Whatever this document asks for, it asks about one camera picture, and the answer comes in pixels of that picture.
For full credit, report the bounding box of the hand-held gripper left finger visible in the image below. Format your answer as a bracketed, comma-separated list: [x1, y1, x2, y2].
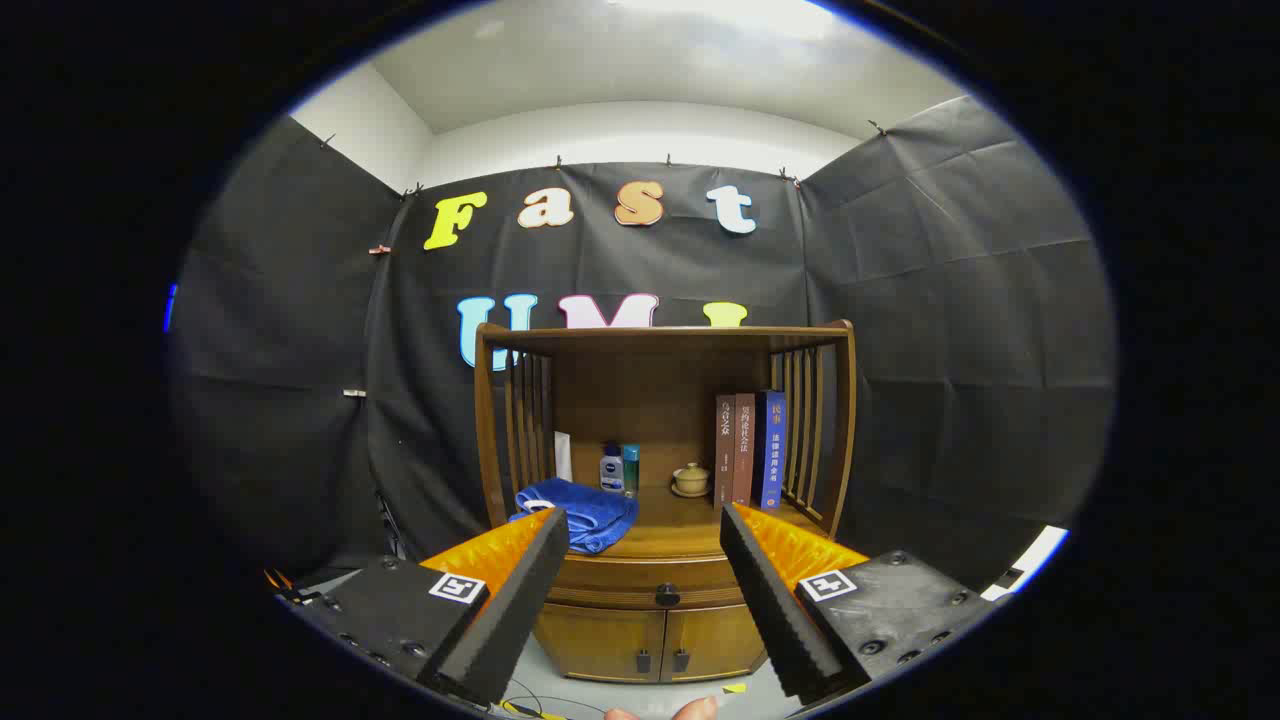
[275, 505, 572, 707]

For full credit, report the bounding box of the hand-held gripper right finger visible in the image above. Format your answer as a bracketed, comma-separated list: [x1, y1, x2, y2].
[719, 502, 1005, 705]

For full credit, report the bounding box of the wooden cabinet door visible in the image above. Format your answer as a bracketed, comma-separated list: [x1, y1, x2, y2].
[660, 603, 769, 683]
[533, 603, 668, 684]

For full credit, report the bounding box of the wooden countertop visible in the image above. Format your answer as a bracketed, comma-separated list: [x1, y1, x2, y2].
[500, 483, 836, 561]

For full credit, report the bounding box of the wooden cabinet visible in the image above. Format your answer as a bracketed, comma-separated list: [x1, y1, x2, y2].
[473, 320, 858, 686]

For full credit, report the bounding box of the blue towel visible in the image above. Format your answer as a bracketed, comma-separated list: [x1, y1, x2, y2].
[508, 477, 641, 556]

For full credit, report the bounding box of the blue book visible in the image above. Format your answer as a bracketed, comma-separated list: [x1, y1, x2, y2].
[753, 390, 788, 511]

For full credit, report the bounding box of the reddish brown book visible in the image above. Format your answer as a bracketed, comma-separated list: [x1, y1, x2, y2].
[733, 393, 758, 508]

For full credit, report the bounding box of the dark brown book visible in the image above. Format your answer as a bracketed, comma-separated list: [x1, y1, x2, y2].
[714, 394, 738, 509]

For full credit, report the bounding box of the yellow and black floor cable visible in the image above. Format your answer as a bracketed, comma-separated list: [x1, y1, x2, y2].
[498, 680, 573, 720]

